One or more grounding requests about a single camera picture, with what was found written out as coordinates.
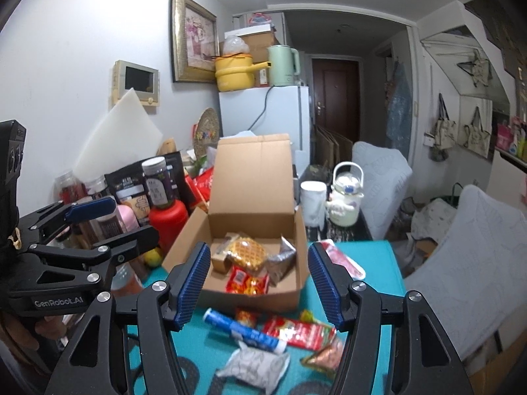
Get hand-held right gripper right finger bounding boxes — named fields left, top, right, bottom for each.
left=308, top=242, right=470, bottom=395

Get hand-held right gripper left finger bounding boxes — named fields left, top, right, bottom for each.
left=44, top=242, right=211, bottom=395

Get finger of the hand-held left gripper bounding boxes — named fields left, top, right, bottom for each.
left=29, top=225, right=160, bottom=293
left=16, top=197, right=117, bottom=252

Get gold windowed box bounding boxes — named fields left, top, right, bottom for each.
left=211, top=232, right=248, bottom=272

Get green lollipop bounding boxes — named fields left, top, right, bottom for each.
left=299, top=310, right=326, bottom=326

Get grey translucent snack packet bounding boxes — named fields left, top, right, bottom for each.
left=265, top=236, right=297, bottom=286

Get long red snack packet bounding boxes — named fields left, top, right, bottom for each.
left=263, top=316, right=336, bottom=350

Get red and yellow snack packet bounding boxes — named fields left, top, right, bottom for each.
left=226, top=265, right=270, bottom=297

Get waffle packet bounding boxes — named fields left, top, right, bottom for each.
left=224, top=236, right=268, bottom=274

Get small red triangular snack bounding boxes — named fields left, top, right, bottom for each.
left=236, top=308, right=260, bottom=328

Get blue cookie tube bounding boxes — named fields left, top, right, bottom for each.
left=203, top=308, right=288, bottom=354

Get gold peanut packet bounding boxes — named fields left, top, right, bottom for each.
left=302, top=337, right=344, bottom=379

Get white printed snack pouch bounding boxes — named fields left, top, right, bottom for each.
left=216, top=346, right=291, bottom=393

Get person's left hand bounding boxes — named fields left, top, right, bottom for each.
left=35, top=316, right=69, bottom=342

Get pink bottle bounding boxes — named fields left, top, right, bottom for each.
left=117, top=206, right=138, bottom=231

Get pink meat-print pouch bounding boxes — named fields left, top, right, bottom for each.
left=319, top=239, right=366, bottom=279

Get red bottle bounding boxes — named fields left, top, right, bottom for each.
left=149, top=199, right=189, bottom=256

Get teal bubble mat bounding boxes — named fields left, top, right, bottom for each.
left=125, top=241, right=406, bottom=395

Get dark-label jar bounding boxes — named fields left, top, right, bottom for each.
left=142, top=157, right=171, bottom=208

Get white foam board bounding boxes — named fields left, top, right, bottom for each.
left=73, top=88, right=164, bottom=182

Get white cup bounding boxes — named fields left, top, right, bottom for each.
left=300, top=181, right=327, bottom=227

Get white cartoon water bottle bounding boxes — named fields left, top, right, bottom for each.
left=325, top=162, right=365, bottom=227

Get red plastic bag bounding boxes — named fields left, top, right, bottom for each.
left=187, top=169, right=215, bottom=210

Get grey covered chair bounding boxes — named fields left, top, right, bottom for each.
left=403, top=185, right=527, bottom=363
left=353, top=141, right=412, bottom=241

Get white printed cloth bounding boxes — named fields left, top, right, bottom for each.
left=412, top=197, right=458, bottom=239

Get round woven mat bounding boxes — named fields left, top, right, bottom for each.
left=194, top=108, right=221, bottom=159

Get flattened cardboard sheets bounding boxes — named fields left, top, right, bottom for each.
left=315, top=125, right=352, bottom=165

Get white fridge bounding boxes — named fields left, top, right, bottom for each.
left=218, top=86, right=311, bottom=165

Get dark brown door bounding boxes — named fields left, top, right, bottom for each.
left=312, top=58, right=360, bottom=149

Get beige tote bag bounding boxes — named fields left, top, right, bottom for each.
left=430, top=93, right=458, bottom=149

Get yellow pot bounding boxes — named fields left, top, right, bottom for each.
left=214, top=54, right=272, bottom=92

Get blue bubble wrap roll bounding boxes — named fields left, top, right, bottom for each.
left=387, top=64, right=414, bottom=136

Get large brown cardboard box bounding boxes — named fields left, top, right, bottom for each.
left=469, top=329, right=527, bottom=395

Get gold framed picture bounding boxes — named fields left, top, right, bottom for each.
left=170, top=0, right=220, bottom=83

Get clear plastic bag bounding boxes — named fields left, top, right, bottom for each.
left=222, top=36, right=252, bottom=56

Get green electric kettle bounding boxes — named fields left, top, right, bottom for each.
left=267, top=45, right=300, bottom=87

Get brown cardboard carton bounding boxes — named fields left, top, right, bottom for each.
left=224, top=25, right=281, bottom=64

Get beige wall intercom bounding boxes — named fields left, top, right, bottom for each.
left=110, top=61, right=160, bottom=112

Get black power cable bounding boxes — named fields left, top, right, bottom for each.
left=247, top=86, right=274, bottom=134

